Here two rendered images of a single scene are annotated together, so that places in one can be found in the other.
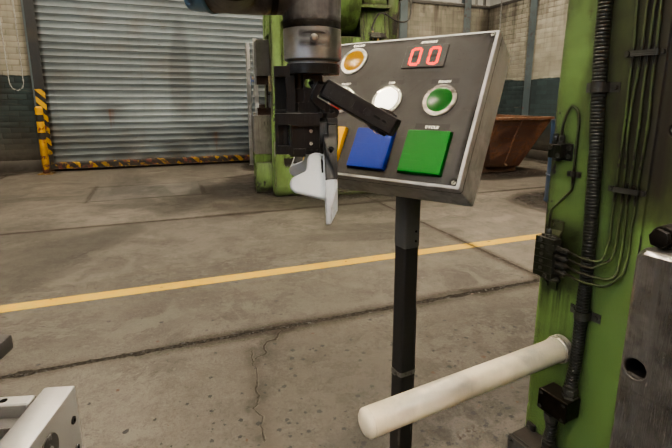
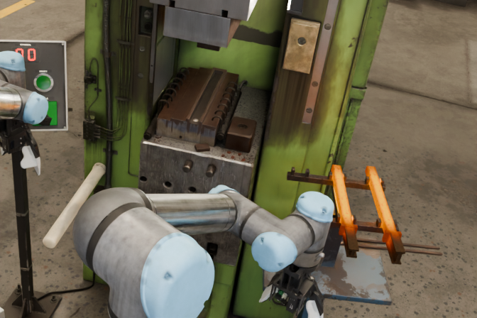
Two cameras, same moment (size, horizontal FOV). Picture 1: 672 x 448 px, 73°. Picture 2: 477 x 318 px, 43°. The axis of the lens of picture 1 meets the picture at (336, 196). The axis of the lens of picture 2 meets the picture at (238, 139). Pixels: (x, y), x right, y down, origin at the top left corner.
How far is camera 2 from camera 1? 1.42 m
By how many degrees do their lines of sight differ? 55
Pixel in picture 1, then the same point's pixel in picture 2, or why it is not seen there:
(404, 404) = (60, 227)
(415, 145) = not seen: hidden behind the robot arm
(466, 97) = (58, 81)
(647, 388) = (147, 184)
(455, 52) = (44, 53)
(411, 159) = not seen: hidden behind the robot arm
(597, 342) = (116, 162)
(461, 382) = (74, 206)
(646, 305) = (145, 158)
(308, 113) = (20, 132)
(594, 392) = (118, 183)
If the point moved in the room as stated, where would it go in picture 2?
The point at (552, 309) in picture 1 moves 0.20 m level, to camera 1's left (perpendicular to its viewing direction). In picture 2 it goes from (93, 152) to (49, 172)
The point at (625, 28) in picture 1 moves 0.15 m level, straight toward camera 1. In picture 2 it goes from (116, 29) to (124, 47)
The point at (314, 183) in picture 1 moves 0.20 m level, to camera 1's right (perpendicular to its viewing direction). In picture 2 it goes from (30, 161) to (86, 136)
